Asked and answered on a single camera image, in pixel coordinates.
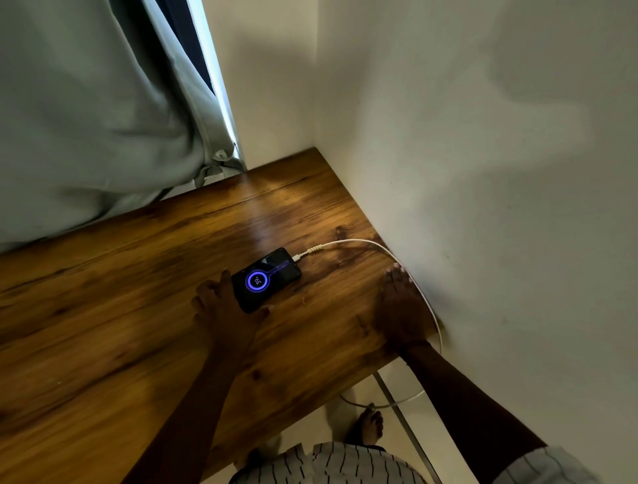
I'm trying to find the white charging cable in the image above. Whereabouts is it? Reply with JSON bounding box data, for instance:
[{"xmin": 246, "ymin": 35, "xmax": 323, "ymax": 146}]
[{"xmin": 292, "ymin": 238, "xmax": 444, "ymax": 410}]

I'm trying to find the person's right hand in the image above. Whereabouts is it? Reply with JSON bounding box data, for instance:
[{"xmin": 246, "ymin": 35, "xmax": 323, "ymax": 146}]
[{"xmin": 373, "ymin": 263, "xmax": 437, "ymax": 351}]

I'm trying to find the grey-green curtain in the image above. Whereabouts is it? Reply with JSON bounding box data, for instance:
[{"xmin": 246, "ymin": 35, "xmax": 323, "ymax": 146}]
[{"xmin": 0, "ymin": 0, "xmax": 248, "ymax": 254}]

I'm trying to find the person's left hand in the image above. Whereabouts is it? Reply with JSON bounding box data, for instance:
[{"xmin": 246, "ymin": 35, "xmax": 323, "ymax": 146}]
[{"xmin": 191, "ymin": 271, "xmax": 274, "ymax": 361}]

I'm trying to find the person's foot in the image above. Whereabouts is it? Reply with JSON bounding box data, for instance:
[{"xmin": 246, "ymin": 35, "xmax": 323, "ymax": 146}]
[
  {"xmin": 348, "ymin": 404, "xmax": 385, "ymax": 447},
  {"xmin": 234, "ymin": 447, "xmax": 270, "ymax": 471}
]

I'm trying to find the person's right foot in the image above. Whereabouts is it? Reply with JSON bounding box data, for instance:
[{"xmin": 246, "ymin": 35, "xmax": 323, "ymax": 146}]
[{"xmin": 348, "ymin": 404, "xmax": 385, "ymax": 447}]

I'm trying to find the person's left forearm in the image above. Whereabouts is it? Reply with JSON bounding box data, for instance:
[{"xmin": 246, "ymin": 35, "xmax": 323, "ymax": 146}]
[{"xmin": 122, "ymin": 346, "xmax": 251, "ymax": 484}]

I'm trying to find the white striped shirt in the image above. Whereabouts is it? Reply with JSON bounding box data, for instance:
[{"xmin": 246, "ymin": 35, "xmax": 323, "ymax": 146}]
[{"xmin": 229, "ymin": 441, "xmax": 601, "ymax": 484}]

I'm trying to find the black table leg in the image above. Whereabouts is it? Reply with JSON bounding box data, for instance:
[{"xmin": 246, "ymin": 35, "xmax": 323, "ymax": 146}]
[{"xmin": 372, "ymin": 371, "xmax": 444, "ymax": 484}]

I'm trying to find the person's left foot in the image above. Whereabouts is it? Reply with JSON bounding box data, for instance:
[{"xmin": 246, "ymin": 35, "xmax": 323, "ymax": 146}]
[{"xmin": 234, "ymin": 447, "xmax": 270, "ymax": 471}]

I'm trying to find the black smartphone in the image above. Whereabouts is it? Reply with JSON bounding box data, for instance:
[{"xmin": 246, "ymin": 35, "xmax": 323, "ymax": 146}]
[{"xmin": 231, "ymin": 247, "xmax": 303, "ymax": 314}]

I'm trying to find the person's right forearm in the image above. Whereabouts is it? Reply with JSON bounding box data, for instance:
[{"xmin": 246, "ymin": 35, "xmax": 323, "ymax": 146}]
[{"xmin": 400, "ymin": 341, "xmax": 548, "ymax": 467}]

